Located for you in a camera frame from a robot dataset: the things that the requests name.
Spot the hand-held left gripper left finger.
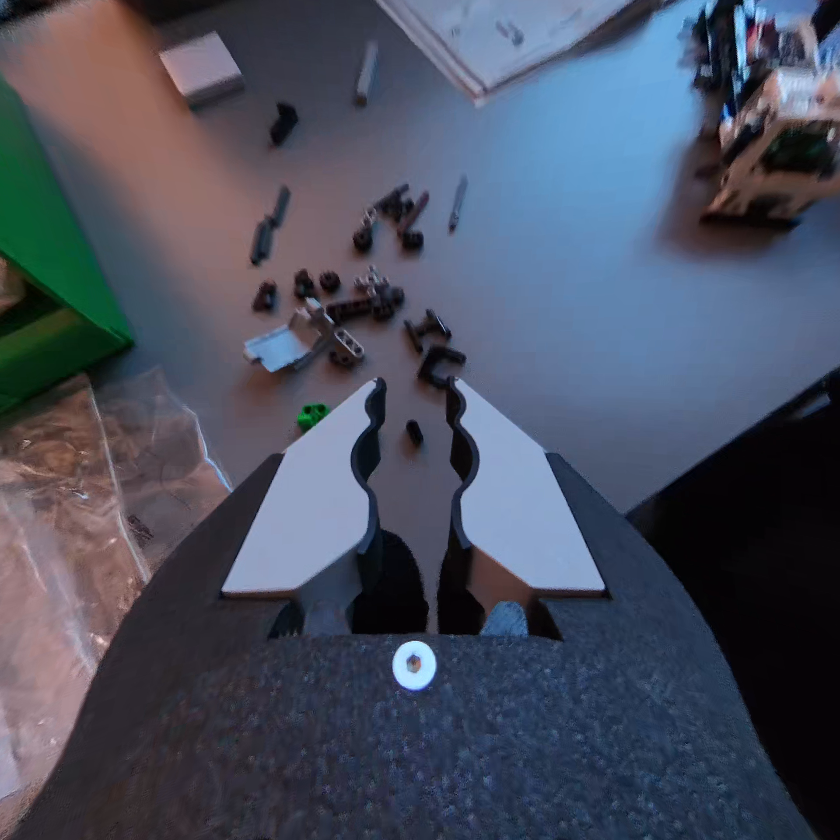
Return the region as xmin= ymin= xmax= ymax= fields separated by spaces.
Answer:
xmin=222 ymin=377 xmax=388 ymax=636

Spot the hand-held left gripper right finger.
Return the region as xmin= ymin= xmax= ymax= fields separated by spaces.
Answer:
xmin=446 ymin=377 xmax=606 ymax=636

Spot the grey lego subassembly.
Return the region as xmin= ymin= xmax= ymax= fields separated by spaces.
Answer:
xmin=244 ymin=297 xmax=366 ymax=374

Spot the pile of small black lego pieces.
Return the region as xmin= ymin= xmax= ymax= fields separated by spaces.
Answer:
xmin=249 ymin=174 xmax=469 ymax=388

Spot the partly built lego truck model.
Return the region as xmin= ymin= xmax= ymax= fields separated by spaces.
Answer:
xmin=686 ymin=0 xmax=840 ymax=227

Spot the grey lego beam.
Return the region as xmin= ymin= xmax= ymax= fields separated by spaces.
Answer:
xmin=354 ymin=41 xmax=380 ymax=107

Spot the white lego panel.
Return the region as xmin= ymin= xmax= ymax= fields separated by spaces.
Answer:
xmin=159 ymin=31 xmax=245 ymax=109

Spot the lego instruction booklet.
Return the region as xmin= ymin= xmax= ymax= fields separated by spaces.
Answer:
xmin=377 ymin=0 xmax=664 ymax=107

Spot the clear plastic bag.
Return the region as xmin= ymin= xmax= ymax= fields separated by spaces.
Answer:
xmin=0 ymin=367 xmax=232 ymax=815

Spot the green plastic bin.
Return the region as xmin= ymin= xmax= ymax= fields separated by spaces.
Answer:
xmin=0 ymin=72 xmax=135 ymax=414

